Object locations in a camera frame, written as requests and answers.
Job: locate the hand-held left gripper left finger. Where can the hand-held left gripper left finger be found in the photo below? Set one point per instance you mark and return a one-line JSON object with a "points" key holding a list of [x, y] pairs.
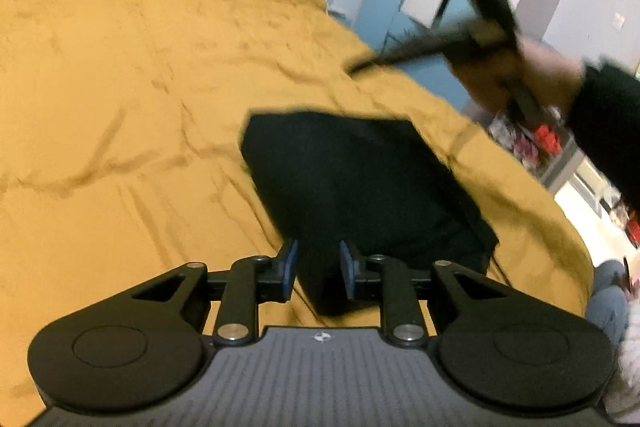
{"points": [[287, 268]]}

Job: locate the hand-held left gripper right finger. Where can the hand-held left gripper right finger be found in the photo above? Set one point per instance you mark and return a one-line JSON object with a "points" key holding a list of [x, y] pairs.
{"points": [[347, 271]]}

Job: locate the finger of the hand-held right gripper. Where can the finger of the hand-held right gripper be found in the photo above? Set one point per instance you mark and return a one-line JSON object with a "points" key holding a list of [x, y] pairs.
{"points": [[405, 53]]}

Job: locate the black pants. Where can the black pants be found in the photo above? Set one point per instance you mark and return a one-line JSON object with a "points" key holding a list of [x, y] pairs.
{"points": [[360, 187]]}

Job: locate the person's right hand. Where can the person's right hand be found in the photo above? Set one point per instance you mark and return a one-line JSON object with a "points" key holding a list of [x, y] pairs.
{"points": [[550, 72]]}

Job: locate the red box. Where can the red box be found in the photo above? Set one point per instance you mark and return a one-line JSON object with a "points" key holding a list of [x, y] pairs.
{"points": [[546, 141]]}

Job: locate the yellow bed blanket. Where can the yellow bed blanket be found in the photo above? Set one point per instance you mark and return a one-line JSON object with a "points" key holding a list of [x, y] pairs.
{"points": [[125, 82]]}

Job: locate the person's leg in jeans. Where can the person's leg in jeans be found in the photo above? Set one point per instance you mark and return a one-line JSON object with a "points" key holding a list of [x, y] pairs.
{"points": [[607, 302]]}

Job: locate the white fleece garment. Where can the white fleece garment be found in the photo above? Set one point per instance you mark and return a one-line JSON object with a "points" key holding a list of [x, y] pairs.
{"points": [[625, 372]]}

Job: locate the white wall switch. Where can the white wall switch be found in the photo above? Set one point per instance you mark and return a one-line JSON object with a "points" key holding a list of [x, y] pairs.
{"points": [[618, 21]]}

